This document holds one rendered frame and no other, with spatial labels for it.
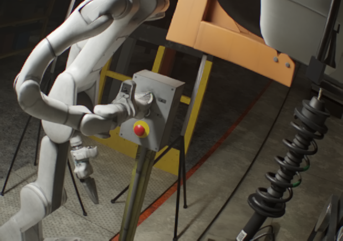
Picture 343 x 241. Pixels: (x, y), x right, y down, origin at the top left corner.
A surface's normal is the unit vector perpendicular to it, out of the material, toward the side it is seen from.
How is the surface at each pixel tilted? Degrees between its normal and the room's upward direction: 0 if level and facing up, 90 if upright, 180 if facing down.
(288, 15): 90
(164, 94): 90
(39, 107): 103
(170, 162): 90
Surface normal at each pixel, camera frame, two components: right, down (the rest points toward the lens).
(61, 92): -0.29, 0.23
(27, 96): 0.50, 0.47
